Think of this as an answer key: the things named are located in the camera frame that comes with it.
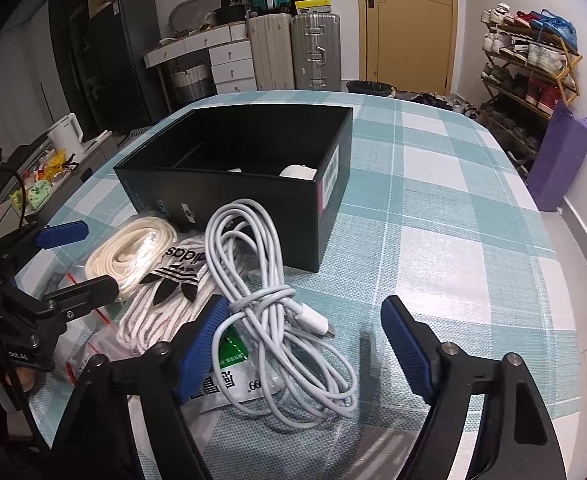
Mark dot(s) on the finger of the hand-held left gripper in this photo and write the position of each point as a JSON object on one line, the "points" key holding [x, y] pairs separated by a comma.
{"points": [[86, 292], [62, 234]]}

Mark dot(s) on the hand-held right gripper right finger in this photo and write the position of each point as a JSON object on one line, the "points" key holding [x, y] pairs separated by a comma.
{"points": [[408, 350]]}

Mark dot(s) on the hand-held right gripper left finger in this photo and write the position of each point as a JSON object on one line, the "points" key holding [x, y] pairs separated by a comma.
{"points": [[198, 350]]}

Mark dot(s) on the white packet green label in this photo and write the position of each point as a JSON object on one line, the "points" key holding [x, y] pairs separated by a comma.
{"points": [[233, 385]]}

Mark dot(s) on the zip bag of cream laces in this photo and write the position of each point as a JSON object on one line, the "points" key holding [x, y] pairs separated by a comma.
{"points": [[123, 255]]}

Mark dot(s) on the printed bag of white laces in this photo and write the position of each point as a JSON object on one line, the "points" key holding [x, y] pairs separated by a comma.
{"points": [[143, 325]]}

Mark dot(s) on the black cardboard box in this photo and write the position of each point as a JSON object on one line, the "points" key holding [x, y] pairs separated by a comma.
{"points": [[248, 200]]}

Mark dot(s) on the colourful snack packets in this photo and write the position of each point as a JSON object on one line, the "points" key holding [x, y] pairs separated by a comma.
{"points": [[43, 175]]}

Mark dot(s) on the grey side cabinet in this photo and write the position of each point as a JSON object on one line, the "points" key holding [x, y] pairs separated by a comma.
{"points": [[98, 152]]}

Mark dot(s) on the white kettle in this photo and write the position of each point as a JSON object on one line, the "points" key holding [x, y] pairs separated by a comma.
{"points": [[66, 137]]}

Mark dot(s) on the teal plaid tablecloth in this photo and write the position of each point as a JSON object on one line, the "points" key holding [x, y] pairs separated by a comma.
{"points": [[448, 210]]}

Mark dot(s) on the tall black cabinet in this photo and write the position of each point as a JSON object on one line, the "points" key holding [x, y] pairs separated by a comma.
{"points": [[118, 60]]}

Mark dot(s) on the grey white laundry basket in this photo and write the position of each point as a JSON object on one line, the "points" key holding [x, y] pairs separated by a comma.
{"points": [[188, 82]]}

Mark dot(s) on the white charger plug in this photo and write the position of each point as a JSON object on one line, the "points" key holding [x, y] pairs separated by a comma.
{"points": [[298, 171]]}

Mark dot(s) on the white drawer dresser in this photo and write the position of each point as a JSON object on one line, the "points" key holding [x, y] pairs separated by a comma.
{"points": [[231, 65]]}

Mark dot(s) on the purple fabric bag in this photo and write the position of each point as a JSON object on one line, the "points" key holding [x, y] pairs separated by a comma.
{"points": [[558, 160]]}

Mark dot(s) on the pile of shoes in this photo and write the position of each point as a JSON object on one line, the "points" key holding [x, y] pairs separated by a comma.
{"points": [[443, 102]]}

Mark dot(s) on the oval mirror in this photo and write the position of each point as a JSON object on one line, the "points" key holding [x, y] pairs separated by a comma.
{"points": [[193, 10]]}

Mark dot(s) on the black lined trash bin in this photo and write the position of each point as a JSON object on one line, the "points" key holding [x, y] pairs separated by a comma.
{"points": [[368, 87]]}

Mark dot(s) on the beige suitcase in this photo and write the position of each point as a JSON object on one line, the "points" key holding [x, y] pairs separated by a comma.
{"points": [[271, 52]]}

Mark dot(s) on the black paper bag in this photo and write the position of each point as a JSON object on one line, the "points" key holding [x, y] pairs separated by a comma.
{"points": [[231, 7]]}

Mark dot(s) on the silver suitcase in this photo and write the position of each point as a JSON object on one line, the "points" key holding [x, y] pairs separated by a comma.
{"points": [[316, 52]]}

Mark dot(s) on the wooden door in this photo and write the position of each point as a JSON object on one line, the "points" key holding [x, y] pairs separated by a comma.
{"points": [[408, 35]]}

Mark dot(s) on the wooden shoe rack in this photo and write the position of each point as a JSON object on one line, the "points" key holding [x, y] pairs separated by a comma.
{"points": [[571, 72]]}

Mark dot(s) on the row of shoes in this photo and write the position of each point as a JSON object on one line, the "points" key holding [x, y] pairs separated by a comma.
{"points": [[536, 52]]}

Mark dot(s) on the yellow black shoe box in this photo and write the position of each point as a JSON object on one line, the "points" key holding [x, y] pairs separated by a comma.
{"points": [[312, 7]]}

